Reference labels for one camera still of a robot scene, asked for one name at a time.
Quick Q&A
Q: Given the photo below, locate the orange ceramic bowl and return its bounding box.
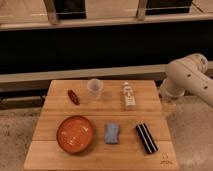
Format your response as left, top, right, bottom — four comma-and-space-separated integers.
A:
56, 115, 94, 154

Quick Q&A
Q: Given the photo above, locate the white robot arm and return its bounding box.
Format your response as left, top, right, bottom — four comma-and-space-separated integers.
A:
159, 53, 213, 108

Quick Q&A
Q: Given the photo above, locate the clear plastic cup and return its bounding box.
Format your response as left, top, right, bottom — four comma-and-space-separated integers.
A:
87, 79, 103, 98

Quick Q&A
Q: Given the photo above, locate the white plastic bottle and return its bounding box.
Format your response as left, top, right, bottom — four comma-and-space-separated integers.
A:
123, 82, 136, 110

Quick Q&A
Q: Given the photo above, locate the red chili pepper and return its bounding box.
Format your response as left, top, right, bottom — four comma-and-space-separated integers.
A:
68, 90, 80, 105

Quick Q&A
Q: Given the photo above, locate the blue sponge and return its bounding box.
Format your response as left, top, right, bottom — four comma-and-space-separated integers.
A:
104, 122, 120, 144

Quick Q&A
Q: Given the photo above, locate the wooden table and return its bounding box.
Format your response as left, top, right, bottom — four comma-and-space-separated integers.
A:
24, 80, 179, 171

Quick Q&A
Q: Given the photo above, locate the black white striped box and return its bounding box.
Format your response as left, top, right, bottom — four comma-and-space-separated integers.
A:
135, 123, 158, 154

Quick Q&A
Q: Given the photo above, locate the metal window railing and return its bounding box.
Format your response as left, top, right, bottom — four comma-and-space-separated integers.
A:
0, 0, 213, 31

